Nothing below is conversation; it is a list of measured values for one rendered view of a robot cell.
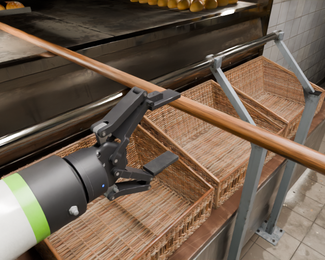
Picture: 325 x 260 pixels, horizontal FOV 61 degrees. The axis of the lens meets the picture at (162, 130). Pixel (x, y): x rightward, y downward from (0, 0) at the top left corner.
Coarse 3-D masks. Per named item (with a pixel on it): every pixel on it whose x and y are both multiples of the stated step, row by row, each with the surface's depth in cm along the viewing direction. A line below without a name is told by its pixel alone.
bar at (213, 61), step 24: (240, 48) 100; (168, 72) 78; (192, 72) 84; (216, 72) 92; (120, 96) 67; (312, 96) 119; (48, 120) 56; (72, 120) 59; (0, 144) 50; (288, 168) 141; (240, 216) 110; (240, 240) 116
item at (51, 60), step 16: (208, 16) 145; (224, 16) 149; (240, 16) 160; (144, 32) 115; (160, 32) 119; (176, 32) 127; (80, 48) 96; (96, 48) 100; (112, 48) 105; (0, 64) 82; (16, 64) 82; (32, 64) 85; (48, 64) 89; (64, 64) 93; (0, 80) 80
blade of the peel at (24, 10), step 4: (16, 8) 149; (20, 8) 151; (24, 8) 152; (28, 8) 154; (0, 12) 145; (4, 12) 146; (8, 12) 147; (12, 12) 149; (16, 12) 150; (20, 12) 152; (24, 12) 153
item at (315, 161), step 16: (16, 32) 106; (48, 48) 90; (64, 48) 86; (80, 64) 80; (96, 64) 75; (128, 80) 66; (144, 80) 65; (192, 112) 55; (208, 112) 53; (224, 128) 51; (240, 128) 48; (256, 128) 47; (256, 144) 47; (272, 144) 45; (288, 144) 44; (304, 160) 42; (320, 160) 41
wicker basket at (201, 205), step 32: (128, 160) 125; (160, 192) 119; (192, 192) 111; (96, 224) 105; (128, 224) 105; (160, 224) 105; (192, 224) 100; (64, 256) 94; (96, 256) 94; (128, 256) 94; (160, 256) 90
